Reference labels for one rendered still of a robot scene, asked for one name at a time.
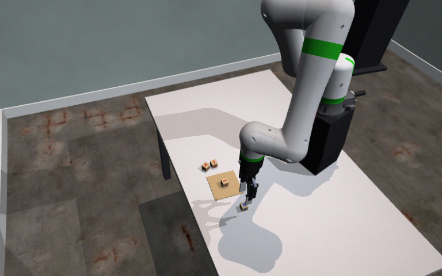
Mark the tan flat mat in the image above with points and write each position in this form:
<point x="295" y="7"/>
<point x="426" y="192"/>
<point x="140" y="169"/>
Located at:
<point x="221" y="192"/>

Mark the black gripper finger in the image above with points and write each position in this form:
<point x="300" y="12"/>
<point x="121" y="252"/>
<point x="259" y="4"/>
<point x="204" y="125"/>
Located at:
<point x="251" y="190"/>
<point x="242" y="181"/>

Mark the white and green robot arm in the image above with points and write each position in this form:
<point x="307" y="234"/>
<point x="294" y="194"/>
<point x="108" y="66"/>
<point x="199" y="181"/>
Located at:
<point x="321" y="85"/>

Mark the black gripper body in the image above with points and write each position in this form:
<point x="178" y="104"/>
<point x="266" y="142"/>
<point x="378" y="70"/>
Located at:
<point x="250" y="174"/>

